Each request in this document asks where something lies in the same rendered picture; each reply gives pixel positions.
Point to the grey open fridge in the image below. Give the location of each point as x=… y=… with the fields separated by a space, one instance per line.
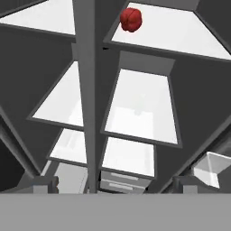
x=88 y=90

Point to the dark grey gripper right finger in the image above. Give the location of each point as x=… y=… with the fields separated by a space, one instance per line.
x=188 y=182

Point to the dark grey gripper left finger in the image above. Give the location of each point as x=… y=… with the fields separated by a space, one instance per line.
x=45 y=182

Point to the grey fridge drawer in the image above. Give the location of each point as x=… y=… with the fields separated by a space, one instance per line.
x=123 y=182

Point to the white fridge shelf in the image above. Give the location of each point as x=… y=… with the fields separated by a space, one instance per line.
x=129 y=156
x=70 y=147
x=141 y=108
x=42 y=19
x=171 y=30
x=63 y=102

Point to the pale grey freezer drawer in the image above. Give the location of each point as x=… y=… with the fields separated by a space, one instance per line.
x=70 y=177

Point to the white fridge door bin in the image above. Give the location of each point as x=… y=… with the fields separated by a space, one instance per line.
x=212 y=168

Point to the red bell pepper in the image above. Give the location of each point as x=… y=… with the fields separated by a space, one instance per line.
x=131 y=19

